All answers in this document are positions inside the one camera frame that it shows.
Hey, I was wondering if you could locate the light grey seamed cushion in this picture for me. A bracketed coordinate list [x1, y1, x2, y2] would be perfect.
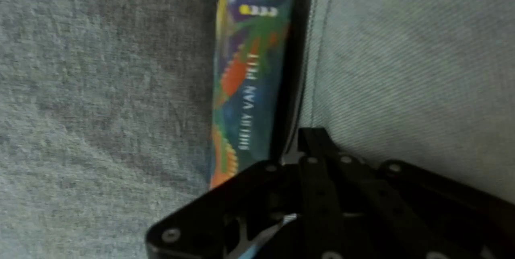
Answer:
[290, 0, 515, 205]

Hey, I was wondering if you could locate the colourful paperback book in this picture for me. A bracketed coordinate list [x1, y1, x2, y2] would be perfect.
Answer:
[207, 0, 294, 190]

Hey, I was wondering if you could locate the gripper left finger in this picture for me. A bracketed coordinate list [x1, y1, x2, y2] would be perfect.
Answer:
[146, 128, 343, 259]

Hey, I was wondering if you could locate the grey fabric bed cover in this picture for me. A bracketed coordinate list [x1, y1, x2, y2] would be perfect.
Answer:
[0, 0, 315, 259]

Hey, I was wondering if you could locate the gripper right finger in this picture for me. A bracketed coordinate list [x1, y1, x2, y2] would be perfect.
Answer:
[318, 128, 515, 259]

